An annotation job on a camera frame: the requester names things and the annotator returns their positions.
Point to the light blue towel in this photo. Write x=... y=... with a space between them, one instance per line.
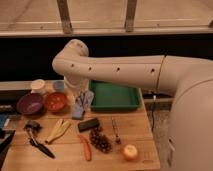
x=85 y=99

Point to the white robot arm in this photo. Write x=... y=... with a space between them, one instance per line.
x=188 y=80

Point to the green plastic tray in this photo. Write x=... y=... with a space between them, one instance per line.
x=112 y=97

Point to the blue sponge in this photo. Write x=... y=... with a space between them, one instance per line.
x=78 y=112

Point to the black rectangular block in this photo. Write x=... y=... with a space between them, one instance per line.
x=89 y=124

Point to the blue cup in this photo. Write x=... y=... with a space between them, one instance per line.
x=58 y=86

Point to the bunch of dark grapes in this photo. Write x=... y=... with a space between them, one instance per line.
x=99 y=140

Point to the orange bowl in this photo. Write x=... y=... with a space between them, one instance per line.
x=55 y=102

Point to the metal fork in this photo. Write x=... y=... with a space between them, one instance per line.
x=117 y=138

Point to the yellow banana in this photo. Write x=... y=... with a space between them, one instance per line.
x=59 y=129

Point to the white cup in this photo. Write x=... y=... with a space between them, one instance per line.
x=38 y=86

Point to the red yellow apple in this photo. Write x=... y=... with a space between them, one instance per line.
x=130 y=152

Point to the orange carrot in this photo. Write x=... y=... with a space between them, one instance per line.
x=86 y=148

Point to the purple bowl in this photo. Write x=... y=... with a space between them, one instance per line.
x=30 y=103

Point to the black can opener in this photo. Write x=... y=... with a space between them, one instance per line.
x=32 y=128

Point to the black knife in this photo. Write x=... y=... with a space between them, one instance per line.
x=42 y=148

